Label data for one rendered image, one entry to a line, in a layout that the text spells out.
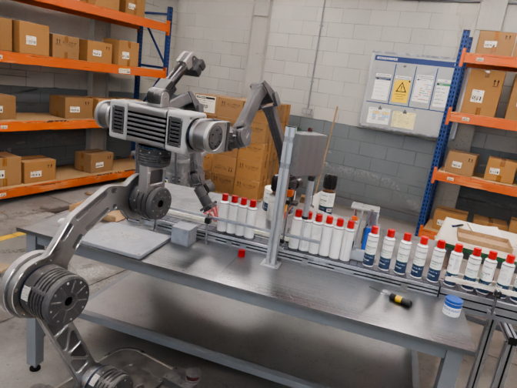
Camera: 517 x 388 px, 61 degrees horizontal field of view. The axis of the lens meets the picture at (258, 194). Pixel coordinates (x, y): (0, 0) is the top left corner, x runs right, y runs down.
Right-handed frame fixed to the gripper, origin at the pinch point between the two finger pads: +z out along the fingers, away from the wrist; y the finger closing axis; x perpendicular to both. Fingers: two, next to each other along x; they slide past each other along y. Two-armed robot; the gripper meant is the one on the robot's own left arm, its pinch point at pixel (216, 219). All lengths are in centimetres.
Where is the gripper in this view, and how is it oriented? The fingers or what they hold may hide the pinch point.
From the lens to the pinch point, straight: 233.3
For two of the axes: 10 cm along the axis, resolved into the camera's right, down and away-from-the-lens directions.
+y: 2.8, -2.2, 9.3
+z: 4.8, 8.7, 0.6
